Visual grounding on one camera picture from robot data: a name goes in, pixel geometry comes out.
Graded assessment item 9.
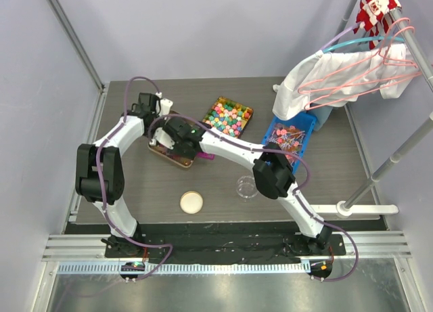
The gold tin of popsicle candies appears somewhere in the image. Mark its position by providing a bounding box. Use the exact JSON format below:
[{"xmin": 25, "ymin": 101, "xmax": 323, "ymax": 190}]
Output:
[{"xmin": 148, "ymin": 110, "xmax": 195, "ymax": 168}]

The magenta plastic scoop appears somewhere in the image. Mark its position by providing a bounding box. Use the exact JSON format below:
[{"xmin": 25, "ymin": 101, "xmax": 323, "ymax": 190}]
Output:
[{"xmin": 196, "ymin": 152, "xmax": 214, "ymax": 160}]

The clear glass jar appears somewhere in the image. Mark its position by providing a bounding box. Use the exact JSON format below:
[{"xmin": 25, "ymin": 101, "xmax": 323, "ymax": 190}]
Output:
[{"xmin": 236, "ymin": 175, "xmax": 258, "ymax": 201}]

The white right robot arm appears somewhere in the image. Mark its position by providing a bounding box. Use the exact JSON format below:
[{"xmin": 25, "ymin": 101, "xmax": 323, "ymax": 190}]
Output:
[{"xmin": 154, "ymin": 114, "xmax": 332, "ymax": 254}]

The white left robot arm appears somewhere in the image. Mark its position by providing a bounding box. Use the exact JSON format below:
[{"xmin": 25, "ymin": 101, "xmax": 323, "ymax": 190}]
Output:
[{"xmin": 75, "ymin": 92, "xmax": 162, "ymax": 257}]

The dark tin of star candies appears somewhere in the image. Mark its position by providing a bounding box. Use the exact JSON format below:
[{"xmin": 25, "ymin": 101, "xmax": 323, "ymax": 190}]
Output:
[{"xmin": 202, "ymin": 96, "xmax": 254, "ymax": 138}]

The round gold jar lid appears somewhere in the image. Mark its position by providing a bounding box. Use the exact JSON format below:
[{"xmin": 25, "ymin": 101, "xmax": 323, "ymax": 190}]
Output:
[{"xmin": 179, "ymin": 191, "xmax": 204, "ymax": 215}]

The blue bin of lollipops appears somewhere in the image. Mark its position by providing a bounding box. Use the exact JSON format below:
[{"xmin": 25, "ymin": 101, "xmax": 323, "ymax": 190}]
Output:
[{"xmin": 262, "ymin": 112, "xmax": 317, "ymax": 158}]

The grey blue cloth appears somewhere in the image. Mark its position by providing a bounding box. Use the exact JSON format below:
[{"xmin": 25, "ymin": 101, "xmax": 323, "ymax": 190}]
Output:
[{"xmin": 308, "ymin": 106, "xmax": 333, "ymax": 131}]

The white shirt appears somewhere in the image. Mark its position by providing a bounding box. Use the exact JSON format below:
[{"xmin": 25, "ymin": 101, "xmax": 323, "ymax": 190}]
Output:
[{"xmin": 273, "ymin": 43, "xmax": 421, "ymax": 120}]

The teal hanger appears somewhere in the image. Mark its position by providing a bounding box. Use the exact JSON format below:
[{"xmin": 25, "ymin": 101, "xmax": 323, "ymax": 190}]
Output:
[{"xmin": 315, "ymin": 36, "xmax": 384, "ymax": 54}]

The red white cloth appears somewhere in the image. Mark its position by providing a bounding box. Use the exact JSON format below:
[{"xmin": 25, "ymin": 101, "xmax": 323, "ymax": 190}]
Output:
[{"xmin": 353, "ymin": 0, "xmax": 401, "ymax": 37}]

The grey clothes rack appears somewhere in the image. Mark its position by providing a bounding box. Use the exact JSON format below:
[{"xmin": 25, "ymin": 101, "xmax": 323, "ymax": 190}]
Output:
[{"xmin": 336, "ymin": 0, "xmax": 433, "ymax": 219}]

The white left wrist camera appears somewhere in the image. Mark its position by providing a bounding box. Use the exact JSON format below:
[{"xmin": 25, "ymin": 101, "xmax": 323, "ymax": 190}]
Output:
[{"xmin": 156, "ymin": 92, "xmax": 173, "ymax": 117}]

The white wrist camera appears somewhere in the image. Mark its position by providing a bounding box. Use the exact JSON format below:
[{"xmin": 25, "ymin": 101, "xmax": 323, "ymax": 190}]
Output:
[
  {"xmin": 150, "ymin": 127, "xmax": 175, "ymax": 150},
  {"xmin": 156, "ymin": 92, "xmax": 173, "ymax": 117}
]

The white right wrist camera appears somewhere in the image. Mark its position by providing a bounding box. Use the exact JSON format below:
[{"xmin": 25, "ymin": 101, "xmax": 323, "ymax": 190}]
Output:
[{"xmin": 150, "ymin": 127, "xmax": 175, "ymax": 150}]

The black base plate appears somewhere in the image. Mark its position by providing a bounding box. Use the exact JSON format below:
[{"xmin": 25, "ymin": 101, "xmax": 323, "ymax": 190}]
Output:
[{"xmin": 105, "ymin": 221, "xmax": 346, "ymax": 265}]

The slotted cable duct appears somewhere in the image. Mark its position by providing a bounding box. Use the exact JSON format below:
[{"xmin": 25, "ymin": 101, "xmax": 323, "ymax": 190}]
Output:
[{"xmin": 57, "ymin": 261, "xmax": 311, "ymax": 275}]

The aluminium corner post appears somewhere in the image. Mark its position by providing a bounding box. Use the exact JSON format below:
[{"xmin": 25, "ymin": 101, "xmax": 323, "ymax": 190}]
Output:
[{"xmin": 39, "ymin": 0, "xmax": 109, "ymax": 93}]

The pink wire hanger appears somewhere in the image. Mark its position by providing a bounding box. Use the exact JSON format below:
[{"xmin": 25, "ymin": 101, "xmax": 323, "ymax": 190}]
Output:
[{"xmin": 297, "ymin": 17, "xmax": 421, "ymax": 110}]

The aluminium frame rail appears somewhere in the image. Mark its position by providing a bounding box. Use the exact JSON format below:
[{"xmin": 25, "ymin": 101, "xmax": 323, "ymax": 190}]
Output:
[{"xmin": 43, "ymin": 231, "xmax": 411, "ymax": 265}]

